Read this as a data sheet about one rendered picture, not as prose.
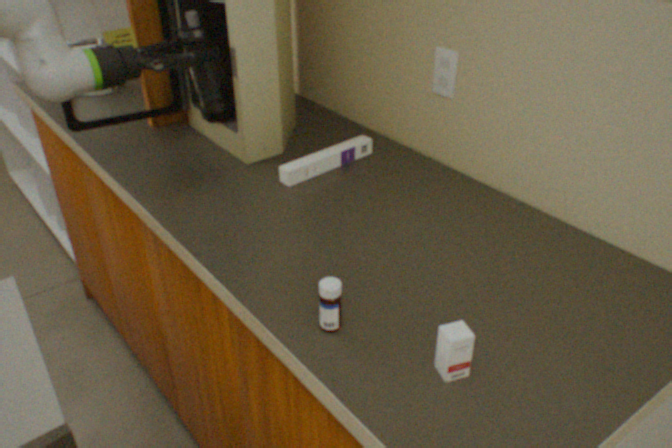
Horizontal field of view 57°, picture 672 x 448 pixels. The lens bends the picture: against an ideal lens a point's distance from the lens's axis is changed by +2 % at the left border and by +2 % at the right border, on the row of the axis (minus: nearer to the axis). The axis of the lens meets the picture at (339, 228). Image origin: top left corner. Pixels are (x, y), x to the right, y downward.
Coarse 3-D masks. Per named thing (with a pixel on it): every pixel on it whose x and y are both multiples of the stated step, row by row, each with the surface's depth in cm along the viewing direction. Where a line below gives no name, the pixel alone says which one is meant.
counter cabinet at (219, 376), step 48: (48, 144) 211; (96, 192) 180; (96, 240) 203; (144, 240) 156; (96, 288) 233; (144, 288) 174; (192, 288) 138; (144, 336) 195; (192, 336) 151; (240, 336) 123; (192, 384) 167; (240, 384) 134; (288, 384) 111; (192, 432) 186; (240, 432) 146; (288, 432) 120; (336, 432) 102
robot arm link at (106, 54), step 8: (104, 40) 136; (96, 48) 135; (104, 48) 135; (112, 48) 136; (96, 56) 133; (104, 56) 134; (112, 56) 135; (120, 56) 137; (104, 64) 134; (112, 64) 135; (120, 64) 136; (104, 72) 134; (112, 72) 135; (120, 72) 136; (104, 80) 135; (112, 80) 136; (120, 80) 138; (104, 88) 138; (112, 88) 141
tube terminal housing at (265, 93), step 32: (256, 0) 138; (288, 0) 157; (256, 32) 142; (288, 32) 160; (256, 64) 145; (288, 64) 162; (256, 96) 149; (288, 96) 165; (224, 128) 159; (256, 128) 153; (288, 128) 167; (256, 160) 157
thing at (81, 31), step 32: (64, 0) 145; (96, 0) 149; (128, 0) 152; (64, 32) 148; (96, 32) 152; (128, 32) 156; (160, 32) 159; (96, 96) 159; (128, 96) 163; (160, 96) 167
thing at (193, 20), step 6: (186, 12) 146; (192, 12) 145; (186, 18) 145; (192, 18) 145; (198, 18) 146; (186, 24) 149; (192, 24) 146; (198, 24) 146; (204, 24) 147; (210, 24) 147; (180, 30) 146; (186, 30) 145; (192, 30) 145; (198, 30) 145; (204, 30) 145; (210, 30) 146; (180, 36) 146; (186, 36) 145; (192, 36) 145; (198, 36) 145
